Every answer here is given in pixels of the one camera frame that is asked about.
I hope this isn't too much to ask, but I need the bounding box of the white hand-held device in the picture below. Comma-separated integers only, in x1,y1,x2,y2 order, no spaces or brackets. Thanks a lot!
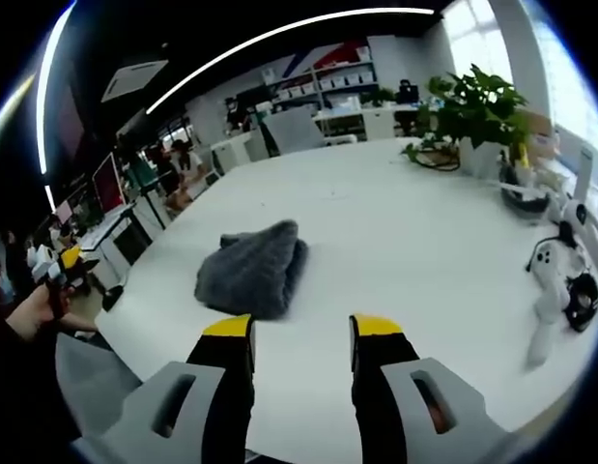
524,235,587,369

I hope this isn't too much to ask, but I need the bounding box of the grey office chair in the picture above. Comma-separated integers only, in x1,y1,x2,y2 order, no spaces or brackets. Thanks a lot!
261,105,327,157

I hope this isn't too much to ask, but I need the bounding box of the red screen monitor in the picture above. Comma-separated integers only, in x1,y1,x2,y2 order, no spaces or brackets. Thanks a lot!
91,152,127,215

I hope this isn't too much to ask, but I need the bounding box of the storage shelf with white boxes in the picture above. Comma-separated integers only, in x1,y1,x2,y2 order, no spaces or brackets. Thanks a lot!
262,46,381,113

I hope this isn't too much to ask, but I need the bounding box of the person's left hand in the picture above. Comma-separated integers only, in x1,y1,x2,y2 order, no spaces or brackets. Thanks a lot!
5,283,72,342

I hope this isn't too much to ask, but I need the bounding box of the long ceiling light strip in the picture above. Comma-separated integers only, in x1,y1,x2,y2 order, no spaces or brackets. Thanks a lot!
145,7,436,116

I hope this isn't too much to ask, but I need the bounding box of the ceiling air conditioner panel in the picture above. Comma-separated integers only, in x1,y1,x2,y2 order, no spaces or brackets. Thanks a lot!
100,58,171,104

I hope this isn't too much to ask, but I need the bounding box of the green potted plant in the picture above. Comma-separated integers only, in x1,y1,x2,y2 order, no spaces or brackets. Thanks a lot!
401,64,530,181

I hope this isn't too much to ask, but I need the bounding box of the white low cabinet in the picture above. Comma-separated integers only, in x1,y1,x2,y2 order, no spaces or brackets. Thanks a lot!
311,106,397,142

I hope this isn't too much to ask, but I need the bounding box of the grey chair seat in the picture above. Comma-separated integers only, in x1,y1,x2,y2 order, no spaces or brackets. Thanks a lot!
54,332,146,439

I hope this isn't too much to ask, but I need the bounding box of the grey towel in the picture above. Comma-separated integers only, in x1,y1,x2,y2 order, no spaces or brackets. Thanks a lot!
194,219,310,321

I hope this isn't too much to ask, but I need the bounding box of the white side desk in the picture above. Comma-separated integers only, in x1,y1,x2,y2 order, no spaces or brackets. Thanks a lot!
79,200,157,291

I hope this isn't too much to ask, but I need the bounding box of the black and white headset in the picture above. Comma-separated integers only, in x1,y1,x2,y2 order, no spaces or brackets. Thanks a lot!
498,177,552,217

